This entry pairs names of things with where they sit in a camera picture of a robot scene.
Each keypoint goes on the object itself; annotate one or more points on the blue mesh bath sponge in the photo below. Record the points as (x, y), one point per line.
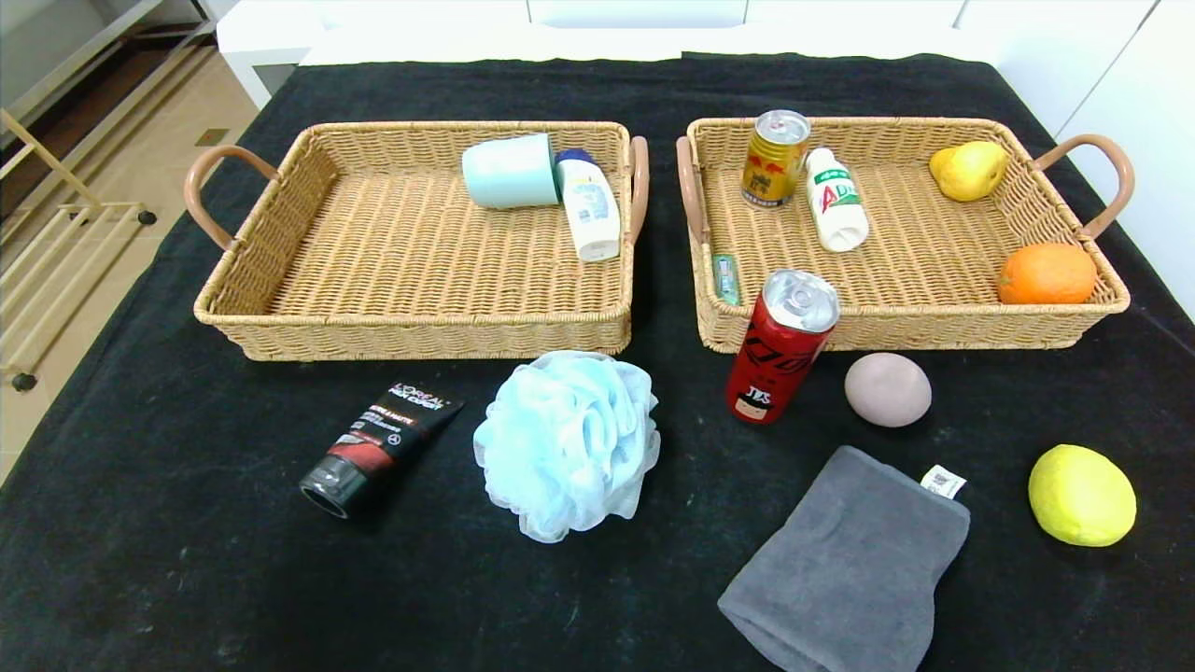
(565, 443)

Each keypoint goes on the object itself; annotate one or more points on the red cola can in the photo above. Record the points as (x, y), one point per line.
(780, 355)

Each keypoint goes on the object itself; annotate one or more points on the pink egg-shaped food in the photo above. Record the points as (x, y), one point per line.
(887, 389)

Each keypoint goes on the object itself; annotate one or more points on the grey towel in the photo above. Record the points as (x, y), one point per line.
(840, 569)

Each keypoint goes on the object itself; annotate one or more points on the yellow lemon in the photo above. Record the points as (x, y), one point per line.
(1081, 495)

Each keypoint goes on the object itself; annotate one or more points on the woven wicker basket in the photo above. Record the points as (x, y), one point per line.
(401, 243)
(934, 327)

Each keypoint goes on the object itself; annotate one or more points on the white lotion bottle blue cap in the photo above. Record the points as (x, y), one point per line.
(590, 210)

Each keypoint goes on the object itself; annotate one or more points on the small green tube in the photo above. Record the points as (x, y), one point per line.
(726, 280)

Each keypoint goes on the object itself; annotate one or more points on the pale blue cup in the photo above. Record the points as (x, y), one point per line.
(509, 173)

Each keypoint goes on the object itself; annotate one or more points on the black face wash tube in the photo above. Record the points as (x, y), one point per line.
(383, 443)

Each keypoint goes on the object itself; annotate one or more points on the gold energy drink can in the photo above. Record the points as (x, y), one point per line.
(773, 163)

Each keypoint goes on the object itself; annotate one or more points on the white AD milk bottle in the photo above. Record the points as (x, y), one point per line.
(836, 205)

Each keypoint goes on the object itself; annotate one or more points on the yellow pear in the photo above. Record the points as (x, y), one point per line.
(971, 171)

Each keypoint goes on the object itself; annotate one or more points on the brass floor socket plate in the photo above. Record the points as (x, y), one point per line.
(212, 137)

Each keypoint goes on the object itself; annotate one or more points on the orange fruit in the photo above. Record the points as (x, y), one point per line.
(1046, 273)

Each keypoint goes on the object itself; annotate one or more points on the black table cloth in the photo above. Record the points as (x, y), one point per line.
(187, 560)

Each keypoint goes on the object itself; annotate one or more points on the beige wooden rack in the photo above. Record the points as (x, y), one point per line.
(112, 211)

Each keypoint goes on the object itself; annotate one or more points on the grey shelf unit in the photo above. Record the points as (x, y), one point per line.
(56, 56)

